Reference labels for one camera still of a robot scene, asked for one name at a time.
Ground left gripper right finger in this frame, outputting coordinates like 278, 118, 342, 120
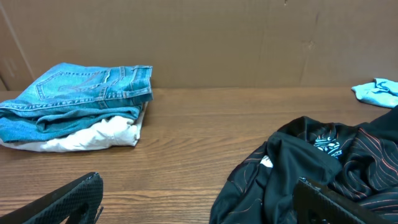
293, 177, 395, 224

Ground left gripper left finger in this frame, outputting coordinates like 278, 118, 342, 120
1, 172, 103, 224

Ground black orange-patterned cycling jersey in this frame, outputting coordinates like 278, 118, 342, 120
210, 109, 397, 223

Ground folded white cloth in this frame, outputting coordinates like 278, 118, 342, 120
1, 103, 147, 152

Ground folded blue denim jeans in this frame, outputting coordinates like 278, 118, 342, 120
1, 63, 153, 142

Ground light blue t-shirt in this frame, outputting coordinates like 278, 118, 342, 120
351, 78, 397, 108

